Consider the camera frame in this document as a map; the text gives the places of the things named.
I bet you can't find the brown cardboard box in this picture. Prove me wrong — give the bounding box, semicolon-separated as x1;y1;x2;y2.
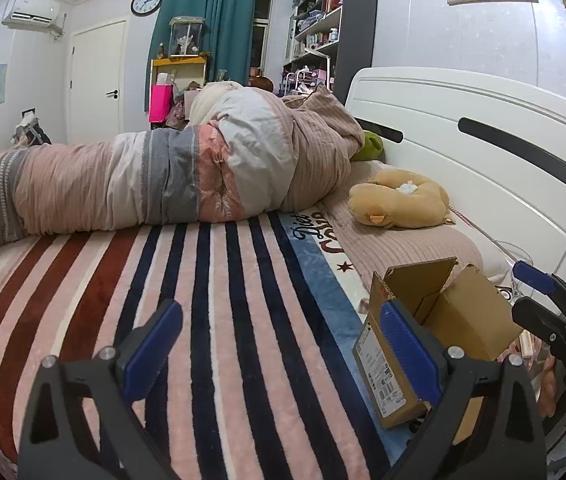
352;258;522;431

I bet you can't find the white bed headboard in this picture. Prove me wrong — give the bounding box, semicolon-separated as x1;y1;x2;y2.
346;66;566;281

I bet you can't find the tan plush toy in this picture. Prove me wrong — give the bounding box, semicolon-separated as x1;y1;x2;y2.
348;168;454;229

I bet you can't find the pink ribbed pillow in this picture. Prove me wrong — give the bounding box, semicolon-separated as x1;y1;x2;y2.
316;160;511;286

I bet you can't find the striped bed blanket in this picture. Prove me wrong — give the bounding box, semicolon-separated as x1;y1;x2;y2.
0;209;410;479

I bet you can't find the green plush toy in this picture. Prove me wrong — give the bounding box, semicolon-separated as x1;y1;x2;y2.
351;130;385;162

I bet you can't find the striped rolled duvet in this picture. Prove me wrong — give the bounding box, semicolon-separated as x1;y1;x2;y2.
0;81;364;246

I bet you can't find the dark bookshelf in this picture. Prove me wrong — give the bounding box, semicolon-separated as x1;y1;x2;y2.
281;0;378;102

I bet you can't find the yellow shelf unit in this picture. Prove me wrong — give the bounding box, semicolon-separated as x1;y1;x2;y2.
146;55;208;102

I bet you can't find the white door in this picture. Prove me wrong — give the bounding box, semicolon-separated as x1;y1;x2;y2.
68;20;126;144

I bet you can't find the teal curtain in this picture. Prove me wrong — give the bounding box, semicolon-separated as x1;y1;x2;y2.
147;0;256;84

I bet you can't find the glass display case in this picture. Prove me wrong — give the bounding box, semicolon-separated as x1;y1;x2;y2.
168;16;205;56

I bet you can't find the white air conditioner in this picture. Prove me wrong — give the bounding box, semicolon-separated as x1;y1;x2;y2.
1;0;59;28

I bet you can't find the round wall clock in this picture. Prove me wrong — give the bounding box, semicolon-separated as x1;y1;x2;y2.
130;0;162;18

